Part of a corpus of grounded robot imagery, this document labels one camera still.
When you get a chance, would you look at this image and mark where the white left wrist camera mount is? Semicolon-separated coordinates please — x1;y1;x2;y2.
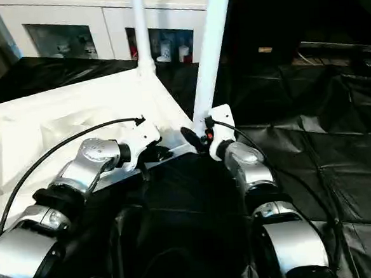
116;117;164;173

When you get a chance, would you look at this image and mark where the dark low bench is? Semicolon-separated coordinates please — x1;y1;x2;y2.
298;36;371;67

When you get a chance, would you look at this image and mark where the white plastic table leg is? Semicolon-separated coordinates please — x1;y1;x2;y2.
130;0;157;81
183;0;243;139

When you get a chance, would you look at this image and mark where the black mat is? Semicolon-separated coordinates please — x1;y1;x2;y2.
0;32;371;278

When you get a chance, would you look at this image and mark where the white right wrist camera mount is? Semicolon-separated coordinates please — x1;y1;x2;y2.
205;103;238;162

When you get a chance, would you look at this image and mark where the black dangling strap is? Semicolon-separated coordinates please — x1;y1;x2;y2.
140;163;152;183

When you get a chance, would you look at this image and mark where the white glass-door cabinet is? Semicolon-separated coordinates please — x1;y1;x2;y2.
0;0;219;77

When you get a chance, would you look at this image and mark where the black speaker with gold label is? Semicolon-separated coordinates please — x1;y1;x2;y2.
220;0;371;69

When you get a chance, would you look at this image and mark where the white plastic table top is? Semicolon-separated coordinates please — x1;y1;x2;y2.
0;63;201;237

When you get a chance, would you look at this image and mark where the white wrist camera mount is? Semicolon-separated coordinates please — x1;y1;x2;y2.
116;117;164;173
205;103;238;162

